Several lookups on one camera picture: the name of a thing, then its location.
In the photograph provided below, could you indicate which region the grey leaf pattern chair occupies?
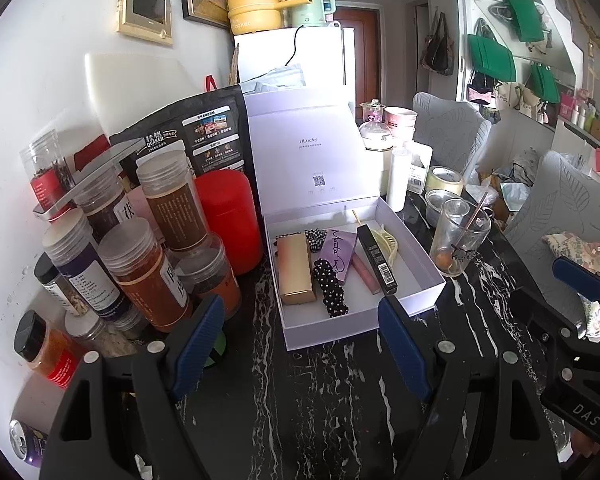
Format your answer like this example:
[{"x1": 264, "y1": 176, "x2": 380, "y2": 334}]
[
  {"x1": 412, "y1": 91, "x2": 493, "y2": 176},
  {"x1": 504, "y1": 150, "x2": 600, "y2": 311}
]

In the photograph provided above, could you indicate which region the grey cloth pile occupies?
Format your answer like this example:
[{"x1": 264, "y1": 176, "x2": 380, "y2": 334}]
[{"x1": 494, "y1": 147, "x2": 540, "y2": 183}]

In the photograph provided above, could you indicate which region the white plastic board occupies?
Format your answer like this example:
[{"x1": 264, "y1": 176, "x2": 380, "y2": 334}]
[{"x1": 84, "y1": 52, "x2": 201, "y2": 136}]

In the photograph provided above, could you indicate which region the pink cosmetic tube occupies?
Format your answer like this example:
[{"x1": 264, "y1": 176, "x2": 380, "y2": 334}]
[{"x1": 351, "y1": 250, "x2": 381, "y2": 293}]

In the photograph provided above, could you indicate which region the white plastic bag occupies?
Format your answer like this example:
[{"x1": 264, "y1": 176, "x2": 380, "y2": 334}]
[{"x1": 245, "y1": 65, "x2": 305, "y2": 96}]

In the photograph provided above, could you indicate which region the black slim cosmetic box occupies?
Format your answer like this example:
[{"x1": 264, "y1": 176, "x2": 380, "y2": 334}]
[{"x1": 356, "y1": 224, "x2": 399, "y2": 295}]

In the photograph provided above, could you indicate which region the floral pillow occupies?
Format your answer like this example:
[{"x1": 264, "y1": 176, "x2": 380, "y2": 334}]
[{"x1": 542, "y1": 230, "x2": 600, "y2": 341}]

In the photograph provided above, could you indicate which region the beige tape roll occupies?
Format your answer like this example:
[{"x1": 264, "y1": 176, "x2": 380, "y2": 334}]
[{"x1": 425, "y1": 166, "x2": 465, "y2": 197}]

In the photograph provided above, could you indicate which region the person's right hand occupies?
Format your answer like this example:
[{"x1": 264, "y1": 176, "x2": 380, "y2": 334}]
[{"x1": 571, "y1": 430, "x2": 600, "y2": 456}]

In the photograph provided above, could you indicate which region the green tote bag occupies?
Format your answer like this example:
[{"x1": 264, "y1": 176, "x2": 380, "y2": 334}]
[
  {"x1": 530, "y1": 62, "x2": 561, "y2": 106},
  {"x1": 504, "y1": 0, "x2": 544, "y2": 43},
  {"x1": 468, "y1": 34, "x2": 516, "y2": 83}
]

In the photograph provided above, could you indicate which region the rose gold straw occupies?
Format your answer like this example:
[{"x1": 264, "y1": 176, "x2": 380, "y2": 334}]
[{"x1": 457, "y1": 191, "x2": 488, "y2": 251}]

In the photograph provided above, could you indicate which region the brown wooden door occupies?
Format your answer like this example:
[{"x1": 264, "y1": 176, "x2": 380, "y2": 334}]
[{"x1": 336, "y1": 6, "x2": 381, "y2": 103}]

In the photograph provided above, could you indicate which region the pink canister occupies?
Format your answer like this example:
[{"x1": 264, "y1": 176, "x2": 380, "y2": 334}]
[{"x1": 127, "y1": 187, "x2": 155, "y2": 231}]

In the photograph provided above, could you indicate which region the white carton box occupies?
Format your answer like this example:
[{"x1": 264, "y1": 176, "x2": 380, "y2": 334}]
[{"x1": 407, "y1": 142, "x2": 433, "y2": 195}]

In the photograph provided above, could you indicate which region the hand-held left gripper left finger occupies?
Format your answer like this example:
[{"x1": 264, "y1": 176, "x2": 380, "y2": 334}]
[{"x1": 39, "y1": 292, "x2": 227, "y2": 480}]

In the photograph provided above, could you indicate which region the lavender gift box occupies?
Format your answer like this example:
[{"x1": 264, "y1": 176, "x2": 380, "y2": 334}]
[{"x1": 242, "y1": 85, "x2": 447, "y2": 352}]

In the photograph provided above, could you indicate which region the clear cup with panda print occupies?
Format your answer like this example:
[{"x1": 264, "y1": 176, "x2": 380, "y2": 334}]
[{"x1": 360, "y1": 100, "x2": 383, "y2": 126}]

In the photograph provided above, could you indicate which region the yellow mini cooker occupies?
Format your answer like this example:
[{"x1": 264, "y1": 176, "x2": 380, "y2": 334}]
[{"x1": 226, "y1": 0, "x2": 291, "y2": 36}]

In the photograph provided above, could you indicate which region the gold rectangular box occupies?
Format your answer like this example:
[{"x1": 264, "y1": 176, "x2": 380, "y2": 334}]
[{"x1": 276, "y1": 234, "x2": 317, "y2": 306}]

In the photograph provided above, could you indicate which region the white lidded pot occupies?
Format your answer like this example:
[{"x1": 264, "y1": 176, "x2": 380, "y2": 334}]
[{"x1": 358, "y1": 119, "x2": 395, "y2": 196}]

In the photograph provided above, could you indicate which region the cream hair claw clip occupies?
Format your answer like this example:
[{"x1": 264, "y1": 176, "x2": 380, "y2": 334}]
[{"x1": 371, "y1": 227, "x2": 398, "y2": 266}]

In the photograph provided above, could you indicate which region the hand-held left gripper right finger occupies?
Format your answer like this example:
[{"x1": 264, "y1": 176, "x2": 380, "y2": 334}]
[{"x1": 377, "y1": 295, "x2": 563, "y2": 480}]

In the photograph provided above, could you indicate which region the white mini fridge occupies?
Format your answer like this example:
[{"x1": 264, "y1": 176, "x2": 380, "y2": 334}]
[{"x1": 232, "y1": 24, "x2": 355, "y2": 106}]

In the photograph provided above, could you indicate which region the group of plastic spice jars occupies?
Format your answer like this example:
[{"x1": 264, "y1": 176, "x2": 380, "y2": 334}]
[{"x1": 14, "y1": 130, "x2": 241, "y2": 391}]

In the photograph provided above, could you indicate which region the black power cable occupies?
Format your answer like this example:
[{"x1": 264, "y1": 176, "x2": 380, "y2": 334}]
[{"x1": 284, "y1": 27, "x2": 301, "y2": 68}]

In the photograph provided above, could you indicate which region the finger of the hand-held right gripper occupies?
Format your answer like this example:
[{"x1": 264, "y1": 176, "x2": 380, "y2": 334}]
[
  {"x1": 508, "y1": 285, "x2": 600, "y2": 363},
  {"x1": 552, "y1": 255, "x2": 600, "y2": 306}
]

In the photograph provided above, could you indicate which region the purple makeup palette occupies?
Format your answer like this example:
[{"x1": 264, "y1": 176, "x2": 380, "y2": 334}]
[{"x1": 321, "y1": 227, "x2": 359, "y2": 282}]

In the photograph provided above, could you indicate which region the dark hanging handbag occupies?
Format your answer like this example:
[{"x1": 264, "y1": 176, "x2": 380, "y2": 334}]
[{"x1": 420, "y1": 10, "x2": 454, "y2": 77}]

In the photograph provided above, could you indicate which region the green electric kettle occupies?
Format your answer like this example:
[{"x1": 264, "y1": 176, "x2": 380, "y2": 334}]
[{"x1": 286, "y1": 0, "x2": 337, "y2": 28}]

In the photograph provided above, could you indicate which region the pink handbag with black trim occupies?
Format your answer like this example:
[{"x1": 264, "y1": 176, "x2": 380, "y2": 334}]
[{"x1": 467, "y1": 72, "x2": 498, "y2": 106}]

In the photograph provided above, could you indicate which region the row of cosmetic bottles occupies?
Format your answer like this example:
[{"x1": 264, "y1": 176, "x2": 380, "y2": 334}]
[{"x1": 560, "y1": 87, "x2": 600, "y2": 156}]

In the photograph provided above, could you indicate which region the purple drink can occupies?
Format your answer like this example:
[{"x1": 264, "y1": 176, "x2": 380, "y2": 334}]
[{"x1": 7, "y1": 417, "x2": 48, "y2": 468}]

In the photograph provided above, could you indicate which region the black printed food pouch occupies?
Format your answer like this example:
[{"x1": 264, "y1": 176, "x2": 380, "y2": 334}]
[{"x1": 109, "y1": 85, "x2": 255, "y2": 196}]

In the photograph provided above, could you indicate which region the gold framed wall intercom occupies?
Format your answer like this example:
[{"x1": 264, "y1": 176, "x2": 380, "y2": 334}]
[{"x1": 116, "y1": 0, "x2": 174, "y2": 48}]

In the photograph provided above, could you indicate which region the black polka dot scrunchie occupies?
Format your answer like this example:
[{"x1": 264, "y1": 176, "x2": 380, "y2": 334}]
[{"x1": 312, "y1": 258, "x2": 349, "y2": 318}]

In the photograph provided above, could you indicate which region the small glass bowl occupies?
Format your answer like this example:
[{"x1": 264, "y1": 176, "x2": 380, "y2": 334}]
[{"x1": 425, "y1": 189, "x2": 464, "y2": 228}]

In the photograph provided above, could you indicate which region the clear glass mug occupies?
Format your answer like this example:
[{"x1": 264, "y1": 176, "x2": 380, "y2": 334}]
[{"x1": 431, "y1": 199, "x2": 491, "y2": 277}]

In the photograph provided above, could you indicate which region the red canister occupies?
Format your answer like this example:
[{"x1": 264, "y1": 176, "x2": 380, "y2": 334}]
[{"x1": 195, "y1": 169, "x2": 265, "y2": 276}]

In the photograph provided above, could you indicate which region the pink paper cup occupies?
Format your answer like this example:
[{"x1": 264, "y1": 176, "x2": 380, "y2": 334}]
[{"x1": 384, "y1": 106, "x2": 418, "y2": 143}]

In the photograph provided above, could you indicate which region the green plastic lid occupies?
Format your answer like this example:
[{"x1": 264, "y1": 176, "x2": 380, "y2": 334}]
[{"x1": 202, "y1": 332, "x2": 227, "y2": 370}]

